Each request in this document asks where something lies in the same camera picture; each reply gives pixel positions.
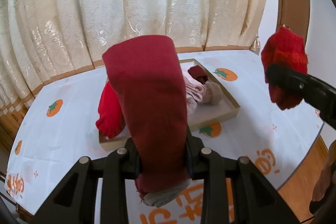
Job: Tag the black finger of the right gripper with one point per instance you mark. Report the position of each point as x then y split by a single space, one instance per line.
291 82

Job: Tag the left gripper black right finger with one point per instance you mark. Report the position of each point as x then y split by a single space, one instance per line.
254 198

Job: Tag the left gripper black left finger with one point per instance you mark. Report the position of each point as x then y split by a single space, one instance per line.
74 198

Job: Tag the red orange underwear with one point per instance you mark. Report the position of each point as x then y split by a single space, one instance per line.
286 50

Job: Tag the cream underwear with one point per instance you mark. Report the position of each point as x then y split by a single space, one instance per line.
213 93

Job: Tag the bright red underwear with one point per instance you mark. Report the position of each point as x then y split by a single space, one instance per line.
111 121

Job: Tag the pale pink underwear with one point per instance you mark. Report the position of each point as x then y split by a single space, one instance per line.
195 91

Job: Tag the dark red knit underwear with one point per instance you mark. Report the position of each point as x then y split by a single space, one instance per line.
164 175

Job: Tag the person's right hand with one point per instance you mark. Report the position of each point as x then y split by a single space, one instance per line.
327 176

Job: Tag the white tablecloth with orange fruit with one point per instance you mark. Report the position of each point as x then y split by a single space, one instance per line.
59 127

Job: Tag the cream and orange floral curtain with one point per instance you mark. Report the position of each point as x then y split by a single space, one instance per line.
45 40

